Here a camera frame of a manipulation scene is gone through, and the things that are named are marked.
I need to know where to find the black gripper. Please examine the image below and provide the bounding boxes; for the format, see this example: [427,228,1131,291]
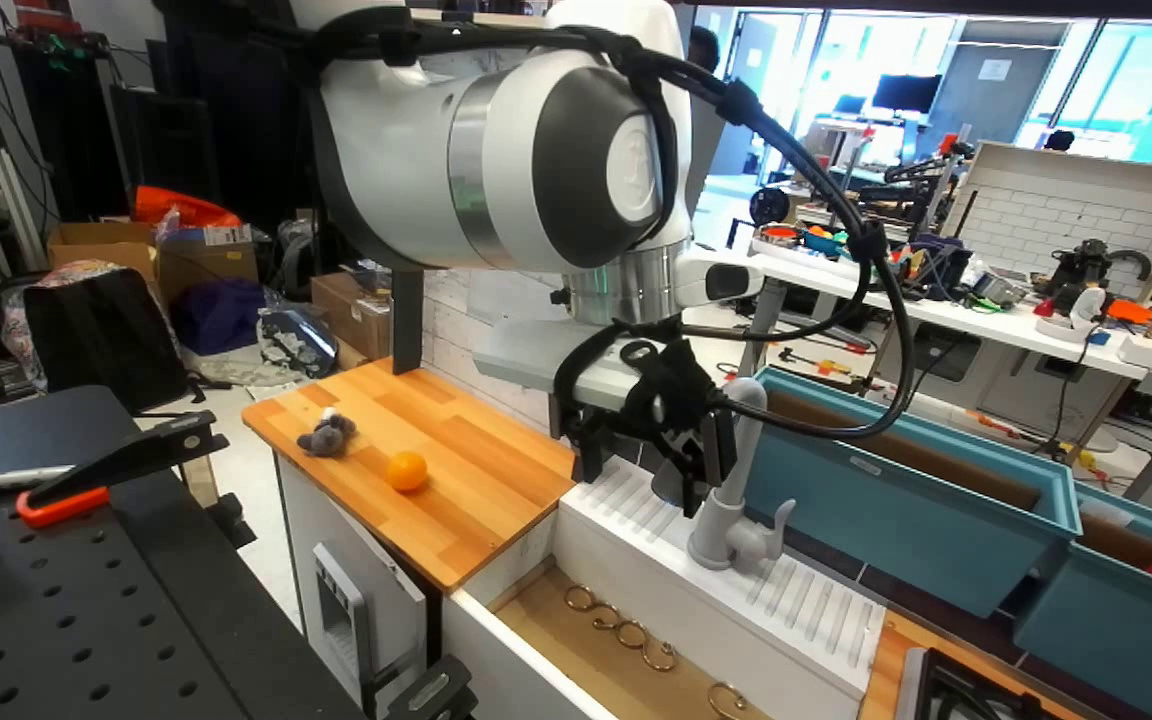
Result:
[547,331,727,520]

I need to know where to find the grey kitchen faucet spout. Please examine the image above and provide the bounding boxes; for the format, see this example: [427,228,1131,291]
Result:
[684,375,807,580]

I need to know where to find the white sink with drainboard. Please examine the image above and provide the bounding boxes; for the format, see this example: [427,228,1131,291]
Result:
[441,454,892,720]

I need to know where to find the wooden butcher block countertop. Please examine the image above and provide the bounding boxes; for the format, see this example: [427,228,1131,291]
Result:
[240,357,582,598]

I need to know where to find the large teal bin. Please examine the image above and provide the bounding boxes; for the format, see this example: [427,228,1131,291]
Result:
[740,363,1088,619]

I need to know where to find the orange ball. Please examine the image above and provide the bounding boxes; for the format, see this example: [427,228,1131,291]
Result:
[384,450,434,497]

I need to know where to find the whitewashed wood backsplash panel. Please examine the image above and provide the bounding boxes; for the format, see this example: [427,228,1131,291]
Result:
[416,265,567,442]

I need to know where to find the white cabinet door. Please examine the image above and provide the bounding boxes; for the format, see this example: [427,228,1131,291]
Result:
[274,454,434,714]

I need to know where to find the person in grey shirt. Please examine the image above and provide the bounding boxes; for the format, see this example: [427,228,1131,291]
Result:
[679,21,736,215]

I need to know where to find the grey plush toy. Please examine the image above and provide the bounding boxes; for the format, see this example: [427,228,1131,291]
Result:
[295,407,361,459]

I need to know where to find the small cardboard box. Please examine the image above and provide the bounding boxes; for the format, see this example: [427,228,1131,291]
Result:
[303,267,395,363]

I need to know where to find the white workbench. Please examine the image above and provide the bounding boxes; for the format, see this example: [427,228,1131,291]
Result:
[732,240,1152,446]

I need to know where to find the black stovetop burner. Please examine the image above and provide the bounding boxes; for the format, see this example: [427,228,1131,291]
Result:
[895,643,1069,720]

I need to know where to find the black computer monitor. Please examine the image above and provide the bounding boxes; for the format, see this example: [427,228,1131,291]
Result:
[870,67,950,119]

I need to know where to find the teal bin with pink item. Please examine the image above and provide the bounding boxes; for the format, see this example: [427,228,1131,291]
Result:
[1008,483,1152,720]

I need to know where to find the dark blue bag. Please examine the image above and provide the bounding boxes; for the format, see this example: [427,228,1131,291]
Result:
[169,277,267,361]

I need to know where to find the white pegboard panel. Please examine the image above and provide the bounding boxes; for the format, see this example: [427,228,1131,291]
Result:
[945,139,1152,290]

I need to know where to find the cardboard box with orange item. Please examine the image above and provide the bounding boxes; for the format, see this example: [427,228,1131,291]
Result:
[50,186,266,314]

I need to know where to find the black fabric bag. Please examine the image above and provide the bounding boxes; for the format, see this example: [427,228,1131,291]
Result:
[19,260,202,414]

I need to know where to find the black perforated table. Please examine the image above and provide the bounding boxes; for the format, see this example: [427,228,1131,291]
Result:
[0,384,366,720]

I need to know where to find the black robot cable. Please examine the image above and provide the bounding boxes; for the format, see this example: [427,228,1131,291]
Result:
[291,8,921,450]

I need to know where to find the narrow black frame post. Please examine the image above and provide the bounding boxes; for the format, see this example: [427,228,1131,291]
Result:
[389,260,427,380]

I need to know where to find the black clamp orange handle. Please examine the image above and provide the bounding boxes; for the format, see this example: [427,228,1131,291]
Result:
[8,407,233,537]

